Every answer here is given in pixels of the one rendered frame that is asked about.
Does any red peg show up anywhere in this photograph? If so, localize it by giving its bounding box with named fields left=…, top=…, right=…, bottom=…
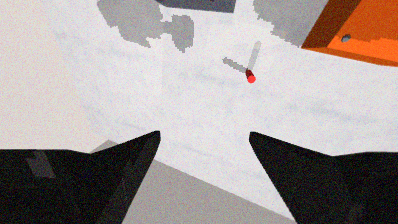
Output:
left=245, top=70, right=256, bottom=83

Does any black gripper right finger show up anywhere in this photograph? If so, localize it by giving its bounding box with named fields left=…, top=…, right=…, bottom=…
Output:
left=249, top=131, right=398, bottom=224

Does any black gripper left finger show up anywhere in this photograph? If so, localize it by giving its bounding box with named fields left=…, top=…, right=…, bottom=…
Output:
left=0, top=131, right=161, bottom=224

